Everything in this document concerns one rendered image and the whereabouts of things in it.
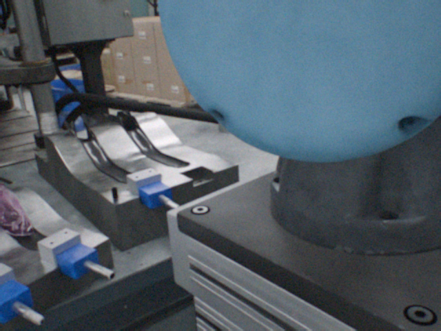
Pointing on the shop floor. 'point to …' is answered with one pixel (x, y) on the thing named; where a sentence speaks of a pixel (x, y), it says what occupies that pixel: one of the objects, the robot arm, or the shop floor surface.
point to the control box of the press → (84, 36)
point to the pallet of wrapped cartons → (147, 67)
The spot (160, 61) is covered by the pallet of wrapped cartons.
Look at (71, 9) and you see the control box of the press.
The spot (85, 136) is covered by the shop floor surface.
